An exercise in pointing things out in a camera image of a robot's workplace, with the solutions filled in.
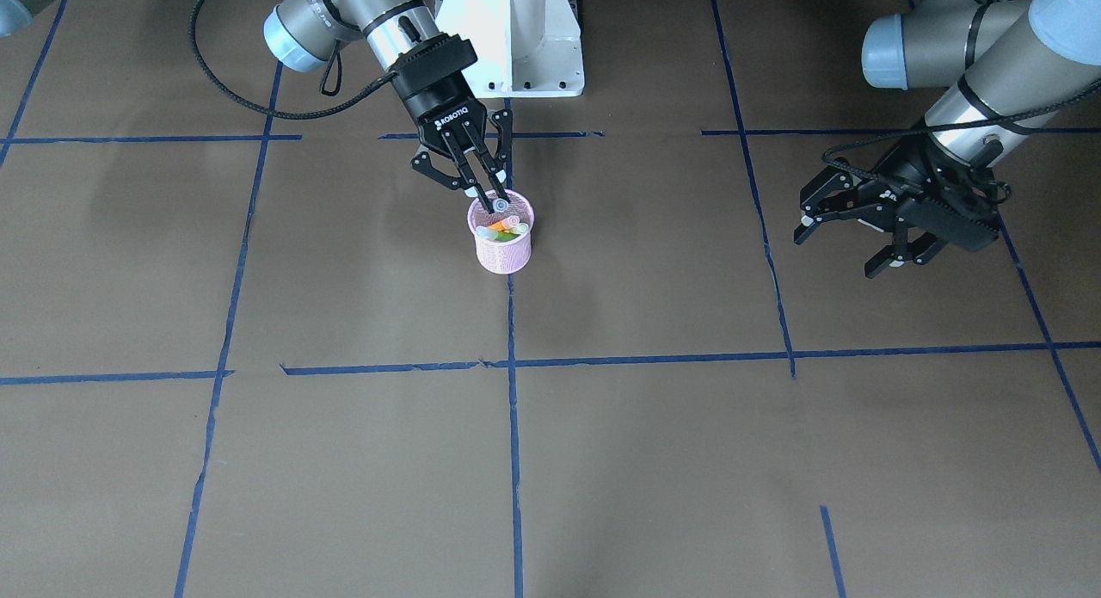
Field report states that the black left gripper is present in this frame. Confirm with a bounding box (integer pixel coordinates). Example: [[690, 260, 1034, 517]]
[[793, 135, 1007, 278]]

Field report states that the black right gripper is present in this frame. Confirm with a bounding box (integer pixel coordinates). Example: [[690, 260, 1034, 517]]
[[389, 34, 515, 216]]

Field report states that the green highlighter pen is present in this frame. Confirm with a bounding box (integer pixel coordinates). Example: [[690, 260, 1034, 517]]
[[475, 226, 526, 243]]

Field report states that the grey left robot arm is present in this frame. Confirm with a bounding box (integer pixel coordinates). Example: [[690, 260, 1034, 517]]
[[793, 0, 1100, 278]]

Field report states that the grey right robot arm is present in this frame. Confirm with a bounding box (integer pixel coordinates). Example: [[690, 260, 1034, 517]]
[[188, 0, 512, 213]]

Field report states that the pink mesh pen holder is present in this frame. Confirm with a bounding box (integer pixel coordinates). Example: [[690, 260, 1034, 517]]
[[465, 189, 535, 275]]

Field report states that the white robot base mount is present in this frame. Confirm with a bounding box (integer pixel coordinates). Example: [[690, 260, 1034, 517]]
[[434, 0, 586, 99]]

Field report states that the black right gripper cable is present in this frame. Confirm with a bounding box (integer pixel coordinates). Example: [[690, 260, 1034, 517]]
[[189, 0, 401, 121]]

